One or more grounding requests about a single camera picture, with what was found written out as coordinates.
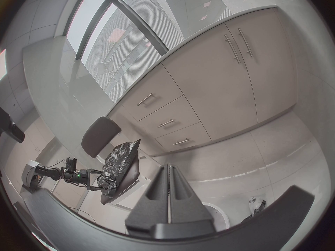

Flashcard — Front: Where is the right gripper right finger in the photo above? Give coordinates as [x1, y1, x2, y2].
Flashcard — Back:
[171, 164, 216, 231]

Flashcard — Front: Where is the beige cabinet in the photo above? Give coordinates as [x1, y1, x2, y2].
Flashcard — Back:
[22, 5, 299, 158]

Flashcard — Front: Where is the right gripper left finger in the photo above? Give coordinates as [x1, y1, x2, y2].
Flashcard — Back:
[125, 164, 171, 236]

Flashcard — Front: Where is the crumpled black plastic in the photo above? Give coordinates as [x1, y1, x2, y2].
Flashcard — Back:
[241, 200, 267, 224]

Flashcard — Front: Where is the black plastic bag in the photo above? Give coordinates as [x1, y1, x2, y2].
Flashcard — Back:
[96, 139, 141, 196]

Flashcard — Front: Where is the window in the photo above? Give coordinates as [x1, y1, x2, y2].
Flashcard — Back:
[64, 0, 229, 104]

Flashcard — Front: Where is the dark grey padded chair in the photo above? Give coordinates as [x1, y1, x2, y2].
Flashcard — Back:
[81, 116, 152, 209]

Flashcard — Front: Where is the black cable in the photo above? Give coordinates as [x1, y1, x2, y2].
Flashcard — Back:
[66, 207, 96, 223]

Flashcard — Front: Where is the white trash bin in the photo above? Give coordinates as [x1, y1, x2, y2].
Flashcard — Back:
[202, 202, 231, 231]

